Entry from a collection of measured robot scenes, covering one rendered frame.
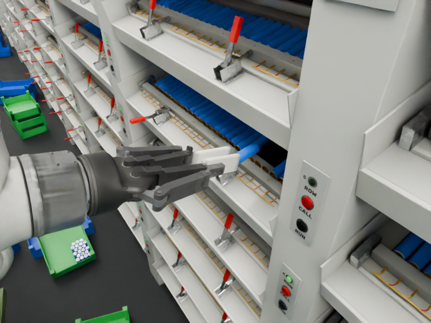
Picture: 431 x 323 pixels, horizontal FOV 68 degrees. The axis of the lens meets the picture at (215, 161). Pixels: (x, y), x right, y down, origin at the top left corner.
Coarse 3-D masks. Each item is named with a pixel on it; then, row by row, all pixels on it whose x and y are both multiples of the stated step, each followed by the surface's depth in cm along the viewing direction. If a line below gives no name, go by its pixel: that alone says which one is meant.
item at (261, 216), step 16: (128, 80) 88; (144, 80) 90; (128, 96) 91; (144, 96) 89; (144, 112) 84; (160, 128) 77; (176, 128) 76; (176, 144) 72; (192, 144) 71; (256, 160) 63; (224, 192) 60; (240, 192) 59; (256, 192) 58; (240, 208) 57; (256, 208) 56; (272, 208) 55; (256, 224) 55; (272, 224) 48; (272, 240) 52
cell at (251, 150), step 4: (252, 144) 54; (256, 144) 54; (244, 148) 53; (248, 148) 53; (252, 148) 53; (256, 148) 53; (240, 152) 53; (244, 152) 53; (248, 152) 53; (252, 152) 53; (256, 152) 54; (240, 156) 52; (244, 156) 53; (248, 156) 53; (240, 160) 52; (244, 160) 53
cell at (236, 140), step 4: (248, 128) 67; (252, 128) 67; (244, 132) 67; (248, 132) 67; (252, 132) 67; (236, 136) 67; (240, 136) 66; (244, 136) 66; (248, 136) 67; (232, 140) 66; (236, 140) 66; (240, 140) 66; (236, 144) 66
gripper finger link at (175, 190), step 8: (192, 176) 43; (200, 176) 43; (208, 176) 44; (168, 184) 40; (176, 184) 40; (184, 184) 41; (192, 184) 42; (200, 184) 43; (160, 192) 38; (168, 192) 39; (176, 192) 40; (184, 192) 42; (192, 192) 43; (160, 200) 38; (168, 200) 40; (176, 200) 41; (152, 208) 39; (160, 208) 39
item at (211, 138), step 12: (144, 84) 89; (156, 96) 83; (180, 108) 77; (192, 120) 73; (204, 132) 69; (216, 144) 66; (228, 144) 65; (252, 168) 59; (252, 180) 59; (264, 180) 56; (276, 180) 56; (276, 192) 54
